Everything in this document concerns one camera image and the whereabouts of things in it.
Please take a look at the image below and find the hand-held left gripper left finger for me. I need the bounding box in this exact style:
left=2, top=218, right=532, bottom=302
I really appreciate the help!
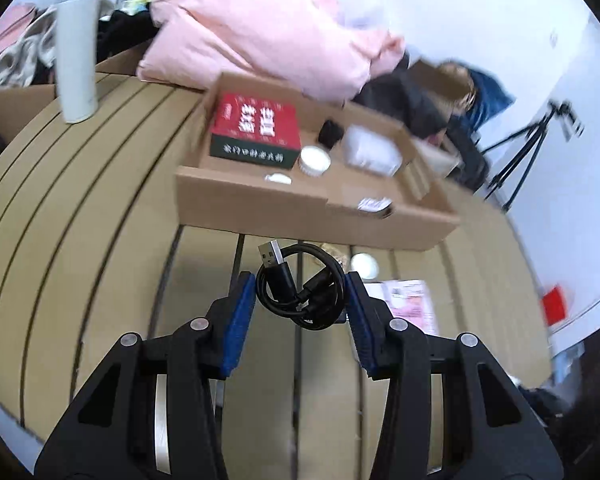
left=34, top=270, right=258, bottom=480

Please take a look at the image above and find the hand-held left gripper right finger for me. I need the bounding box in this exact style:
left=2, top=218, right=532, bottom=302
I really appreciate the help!
left=345, top=270, right=565, bottom=480

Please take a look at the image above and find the black USB cable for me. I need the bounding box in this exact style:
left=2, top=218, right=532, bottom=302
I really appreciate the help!
left=256, top=241, right=348, bottom=331

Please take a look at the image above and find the shallow cardboard tray box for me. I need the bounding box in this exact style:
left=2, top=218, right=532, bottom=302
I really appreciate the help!
left=174, top=71, right=462, bottom=251

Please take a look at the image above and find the white round jar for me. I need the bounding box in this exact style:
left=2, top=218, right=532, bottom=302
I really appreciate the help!
left=298, top=145, right=331, bottom=178

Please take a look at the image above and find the white translucent plastic box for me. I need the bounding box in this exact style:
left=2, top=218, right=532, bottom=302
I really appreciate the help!
left=341, top=125, right=403, bottom=177

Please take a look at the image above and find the small black box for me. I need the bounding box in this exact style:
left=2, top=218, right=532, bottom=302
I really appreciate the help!
left=317, top=119, right=344, bottom=147

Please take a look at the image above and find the red and green carton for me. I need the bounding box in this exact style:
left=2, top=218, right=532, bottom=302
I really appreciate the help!
left=210, top=91, right=302, bottom=171

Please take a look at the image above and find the pink printed packet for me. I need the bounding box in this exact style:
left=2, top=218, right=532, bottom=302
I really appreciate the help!
left=367, top=279, right=440, bottom=337

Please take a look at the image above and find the small white round lid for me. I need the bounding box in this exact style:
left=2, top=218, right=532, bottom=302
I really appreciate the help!
left=349, top=252, right=381, bottom=281

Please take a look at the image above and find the red bucket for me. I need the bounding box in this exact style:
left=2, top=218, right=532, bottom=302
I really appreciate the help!
left=540, top=285, right=566, bottom=326

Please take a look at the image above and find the tan slatted folding table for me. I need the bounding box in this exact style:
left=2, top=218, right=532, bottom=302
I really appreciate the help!
left=0, top=72, right=553, bottom=461

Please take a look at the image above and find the black luggage bag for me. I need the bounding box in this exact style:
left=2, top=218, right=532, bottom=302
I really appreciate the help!
left=445, top=125, right=491, bottom=191

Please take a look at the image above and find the black cloth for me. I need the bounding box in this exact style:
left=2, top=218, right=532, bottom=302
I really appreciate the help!
left=355, top=55, right=461, bottom=136

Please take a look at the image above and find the black tripod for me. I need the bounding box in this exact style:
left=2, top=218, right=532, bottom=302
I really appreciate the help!
left=480, top=102, right=571, bottom=213

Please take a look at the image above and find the open cardboard box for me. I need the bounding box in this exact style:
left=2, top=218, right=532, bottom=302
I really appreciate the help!
left=405, top=57, right=473, bottom=181
left=0, top=42, right=153, bottom=128

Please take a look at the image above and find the woven rattan ball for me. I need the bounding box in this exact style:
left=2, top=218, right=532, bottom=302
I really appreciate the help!
left=437, top=60, right=478, bottom=111

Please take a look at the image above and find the blue bag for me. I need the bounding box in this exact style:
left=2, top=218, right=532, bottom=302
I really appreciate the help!
left=460, top=67, right=513, bottom=131

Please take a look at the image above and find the white insulated bottle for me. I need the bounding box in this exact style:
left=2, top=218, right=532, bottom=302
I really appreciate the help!
left=54, top=0, right=106, bottom=124

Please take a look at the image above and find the dark clothing pile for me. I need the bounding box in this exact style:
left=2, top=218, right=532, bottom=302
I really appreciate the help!
left=97, top=7, right=158, bottom=61

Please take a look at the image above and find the beige clothing pile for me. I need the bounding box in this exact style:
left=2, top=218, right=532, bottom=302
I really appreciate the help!
left=0, top=2, right=58, bottom=91

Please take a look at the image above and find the pink bag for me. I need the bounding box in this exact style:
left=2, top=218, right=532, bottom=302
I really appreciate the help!
left=0, top=2, right=36, bottom=56

